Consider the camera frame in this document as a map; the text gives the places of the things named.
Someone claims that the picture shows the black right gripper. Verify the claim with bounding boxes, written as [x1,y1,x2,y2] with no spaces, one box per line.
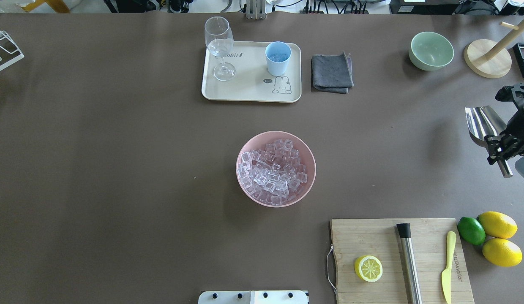
[484,84,524,165]

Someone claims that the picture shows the steel ice scoop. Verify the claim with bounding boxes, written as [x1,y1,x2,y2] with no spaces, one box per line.
[465,106,513,178]

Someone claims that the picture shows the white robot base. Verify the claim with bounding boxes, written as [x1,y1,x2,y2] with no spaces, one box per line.
[198,289,310,304]

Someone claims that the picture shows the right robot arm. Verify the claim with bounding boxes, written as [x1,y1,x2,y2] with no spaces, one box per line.
[484,83,524,178]

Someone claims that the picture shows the clear ice cubes pile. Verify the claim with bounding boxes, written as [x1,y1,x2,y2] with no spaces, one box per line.
[237,139,308,206]

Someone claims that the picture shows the ice cubes in cup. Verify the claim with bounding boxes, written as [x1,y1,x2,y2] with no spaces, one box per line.
[268,53,289,63]

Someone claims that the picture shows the blue cup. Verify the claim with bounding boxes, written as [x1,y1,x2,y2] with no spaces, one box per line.
[265,41,292,76]

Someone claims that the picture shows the yellow lemon upper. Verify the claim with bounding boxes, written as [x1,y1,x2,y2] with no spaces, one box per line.
[477,211,518,239]

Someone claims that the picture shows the yellow lemon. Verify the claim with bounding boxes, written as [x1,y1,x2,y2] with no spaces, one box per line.
[482,238,523,267]
[477,211,518,239]

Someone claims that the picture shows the wooden mug tree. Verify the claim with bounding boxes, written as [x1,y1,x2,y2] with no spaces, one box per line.
[463,19,524,79]

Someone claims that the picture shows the green lime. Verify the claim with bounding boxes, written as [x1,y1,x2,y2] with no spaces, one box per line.
[457,216,486,246]

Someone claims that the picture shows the yellow lemon lower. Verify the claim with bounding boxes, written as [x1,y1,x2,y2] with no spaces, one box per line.
[482,238,523,267]

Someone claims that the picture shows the green bowl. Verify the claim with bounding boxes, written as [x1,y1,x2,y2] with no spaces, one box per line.
[408,32,454,71]

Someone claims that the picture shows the yellow plastic knife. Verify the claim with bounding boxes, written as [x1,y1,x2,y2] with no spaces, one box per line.
[440,231,456,304]

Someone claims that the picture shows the steel muddler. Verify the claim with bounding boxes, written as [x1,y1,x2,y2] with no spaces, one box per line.
[396,223,423,304]

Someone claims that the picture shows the wooden cutting board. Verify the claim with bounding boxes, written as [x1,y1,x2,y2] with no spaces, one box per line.
[331,219,458,304]

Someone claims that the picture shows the half lemon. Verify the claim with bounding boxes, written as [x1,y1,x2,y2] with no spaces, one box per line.
[354,255,383,282]

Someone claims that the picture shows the grey folded cloth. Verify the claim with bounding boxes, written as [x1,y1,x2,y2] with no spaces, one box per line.
[311,52,354,94]

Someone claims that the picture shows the pink bowl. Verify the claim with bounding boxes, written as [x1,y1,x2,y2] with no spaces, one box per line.
[236,131,317,208]

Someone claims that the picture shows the cream rabbit tray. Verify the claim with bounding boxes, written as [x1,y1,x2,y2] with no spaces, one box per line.
[201,41,301,103]

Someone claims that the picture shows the clear wine glass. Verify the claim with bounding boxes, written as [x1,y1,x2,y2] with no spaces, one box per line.
[205,16,236,81]

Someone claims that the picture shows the white wire cup rack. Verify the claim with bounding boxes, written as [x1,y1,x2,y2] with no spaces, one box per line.
[0,30,25,72]

